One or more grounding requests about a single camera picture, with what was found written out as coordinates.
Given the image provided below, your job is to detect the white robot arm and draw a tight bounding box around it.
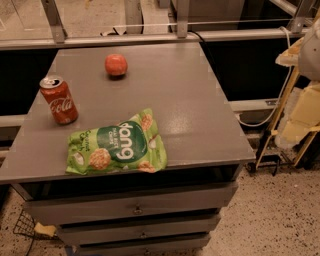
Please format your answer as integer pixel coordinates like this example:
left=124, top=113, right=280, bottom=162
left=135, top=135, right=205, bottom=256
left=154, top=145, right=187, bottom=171
left=298, top=19, right=320, bottom=81

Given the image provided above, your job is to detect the red coke can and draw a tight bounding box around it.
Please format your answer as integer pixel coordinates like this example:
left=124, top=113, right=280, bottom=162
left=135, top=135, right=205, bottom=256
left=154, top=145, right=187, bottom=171
left=40, top=75, right=78, bottom=125

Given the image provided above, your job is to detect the green rice chips bag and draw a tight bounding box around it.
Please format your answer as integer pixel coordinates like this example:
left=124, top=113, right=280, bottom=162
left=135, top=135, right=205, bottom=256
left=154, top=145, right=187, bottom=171
left=66, top=108, right=167, bottom=175

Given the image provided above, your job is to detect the grey drawer cabinet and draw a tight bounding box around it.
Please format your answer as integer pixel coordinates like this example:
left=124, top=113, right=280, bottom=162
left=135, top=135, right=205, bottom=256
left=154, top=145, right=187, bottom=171
left=1, top=43, right=254, bottom=256

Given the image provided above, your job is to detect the red apple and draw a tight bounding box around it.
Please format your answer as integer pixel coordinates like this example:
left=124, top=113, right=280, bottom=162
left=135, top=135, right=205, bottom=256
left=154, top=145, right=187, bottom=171
left=105, top=54, right=128, bottom=76

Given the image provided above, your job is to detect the middle grey drawer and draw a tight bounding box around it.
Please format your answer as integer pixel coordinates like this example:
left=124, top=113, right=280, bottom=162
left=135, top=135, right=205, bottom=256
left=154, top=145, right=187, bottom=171
left=58, top=212, right=220, bottom=245

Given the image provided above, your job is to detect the grey drawer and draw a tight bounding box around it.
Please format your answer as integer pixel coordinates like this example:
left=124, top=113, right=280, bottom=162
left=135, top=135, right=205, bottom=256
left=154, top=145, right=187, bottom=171
left=77, top=233, right=210, bottom=256
left=24, top=182, right=238, bottom=225
left=58, top=212, right=220, bottom=245

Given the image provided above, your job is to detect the top grey drawer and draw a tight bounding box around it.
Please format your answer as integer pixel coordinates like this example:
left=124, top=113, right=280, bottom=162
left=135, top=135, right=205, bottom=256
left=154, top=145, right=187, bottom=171
left=24, top=182, right=238, bottom=225

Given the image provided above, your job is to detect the bottom grey drawer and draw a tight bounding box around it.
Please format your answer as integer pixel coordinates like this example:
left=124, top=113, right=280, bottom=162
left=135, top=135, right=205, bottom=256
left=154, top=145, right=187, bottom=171
left=77, top=233, right=210, bottom=256

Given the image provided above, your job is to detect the yellow sponge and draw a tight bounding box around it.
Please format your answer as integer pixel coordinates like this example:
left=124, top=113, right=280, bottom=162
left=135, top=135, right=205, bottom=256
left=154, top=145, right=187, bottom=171
left=34, top=222, right=56, bottom=237

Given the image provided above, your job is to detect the grey metal railing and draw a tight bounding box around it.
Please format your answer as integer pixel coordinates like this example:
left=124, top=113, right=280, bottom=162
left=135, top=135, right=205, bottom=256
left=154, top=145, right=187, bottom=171
left=0, top=0, right=319, bottom=50

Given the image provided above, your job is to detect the white cable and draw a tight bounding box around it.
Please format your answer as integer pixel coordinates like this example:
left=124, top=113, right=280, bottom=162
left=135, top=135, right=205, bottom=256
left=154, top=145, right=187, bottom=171
left=235, top=25, right=294, bottom=128

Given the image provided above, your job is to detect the black wire basket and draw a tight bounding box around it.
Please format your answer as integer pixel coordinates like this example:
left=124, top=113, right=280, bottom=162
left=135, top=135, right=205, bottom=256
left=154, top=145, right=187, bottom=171
left=13, top=210, right=58, bottom=240

